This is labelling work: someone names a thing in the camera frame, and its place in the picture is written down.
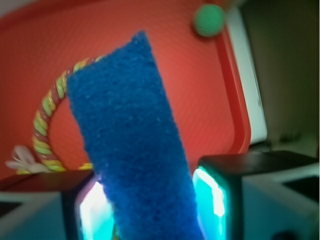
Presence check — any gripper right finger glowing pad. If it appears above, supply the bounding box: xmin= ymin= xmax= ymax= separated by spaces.
xmin=191 ymin=150 xmax=320 ymax=240

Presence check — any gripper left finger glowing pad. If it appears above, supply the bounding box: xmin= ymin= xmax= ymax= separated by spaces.
xmin=0 ymin=170 xmax=116 ymax=240

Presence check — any blue sponge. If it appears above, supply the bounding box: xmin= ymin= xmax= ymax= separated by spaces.
xmin=67 ymin=31 xmax=203 ymax=240

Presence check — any yellow cloth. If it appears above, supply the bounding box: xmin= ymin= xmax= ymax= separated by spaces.
xmin=16 ymin=162 xmax=94 ymax=175

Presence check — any pink plush bunny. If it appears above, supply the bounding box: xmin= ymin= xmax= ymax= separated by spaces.
xmin=5 ymin=145 xmax=51 ymax=174

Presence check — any red plastic tray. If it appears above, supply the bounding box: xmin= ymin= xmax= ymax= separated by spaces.
xmin=0 ymin=0 xmax=251 ymax=179

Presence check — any green knitted ball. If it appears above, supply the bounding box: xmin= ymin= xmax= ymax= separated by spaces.
xmin=193 ymin=3 xmax=225 ymax=38

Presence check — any multicolour twisted rope toy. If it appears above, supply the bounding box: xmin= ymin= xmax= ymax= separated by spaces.
xmin=32 ymin=56 xmax=103 ymax=172

